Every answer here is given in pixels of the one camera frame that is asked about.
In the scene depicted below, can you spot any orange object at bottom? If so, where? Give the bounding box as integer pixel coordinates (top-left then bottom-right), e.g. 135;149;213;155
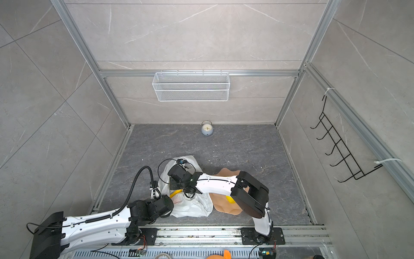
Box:
206;250;232;259

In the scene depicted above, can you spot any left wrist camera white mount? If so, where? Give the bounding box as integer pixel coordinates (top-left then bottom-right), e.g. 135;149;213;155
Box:
150;181;162;200

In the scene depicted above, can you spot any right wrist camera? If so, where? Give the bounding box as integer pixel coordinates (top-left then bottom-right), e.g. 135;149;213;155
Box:
176;159;188;165

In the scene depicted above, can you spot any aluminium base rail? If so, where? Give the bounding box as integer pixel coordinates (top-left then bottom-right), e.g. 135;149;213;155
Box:
64;225;337;259

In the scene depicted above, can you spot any yellow fake fruit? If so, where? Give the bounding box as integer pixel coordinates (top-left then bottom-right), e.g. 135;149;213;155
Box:
226;196;236;204

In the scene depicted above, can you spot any black corrugated cable conduit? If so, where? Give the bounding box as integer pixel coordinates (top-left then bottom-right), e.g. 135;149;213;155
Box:
111;166;157;218

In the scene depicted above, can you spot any black wire hook rack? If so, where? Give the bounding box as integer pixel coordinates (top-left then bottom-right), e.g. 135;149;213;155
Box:
310;96;383;183

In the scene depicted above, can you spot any pink wavy plastic bowl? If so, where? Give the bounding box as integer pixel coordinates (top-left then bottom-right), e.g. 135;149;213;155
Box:
209;168;243;215

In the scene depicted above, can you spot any aluminium frame rail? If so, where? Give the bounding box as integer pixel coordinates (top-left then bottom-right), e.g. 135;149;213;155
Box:
51;0;131;129

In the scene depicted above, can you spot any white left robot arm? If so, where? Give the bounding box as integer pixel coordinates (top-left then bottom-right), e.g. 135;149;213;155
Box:
30;195;174;259

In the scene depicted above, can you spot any white wire mesh basket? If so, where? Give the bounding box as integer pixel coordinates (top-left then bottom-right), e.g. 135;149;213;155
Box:
152;72;231;102

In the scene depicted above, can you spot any light blue alarm clock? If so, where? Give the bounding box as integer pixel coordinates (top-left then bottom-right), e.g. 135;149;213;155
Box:
201;120;214;136

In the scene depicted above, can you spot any yellow fake banana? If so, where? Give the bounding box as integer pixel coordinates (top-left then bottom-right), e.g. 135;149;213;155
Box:
169;190;183;198

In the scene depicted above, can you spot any white plastic bag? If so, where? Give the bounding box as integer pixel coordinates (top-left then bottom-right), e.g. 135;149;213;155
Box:
157;155;213;218

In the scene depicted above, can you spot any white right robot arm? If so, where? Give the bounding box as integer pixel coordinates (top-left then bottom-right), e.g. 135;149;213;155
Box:
168;165;273;240

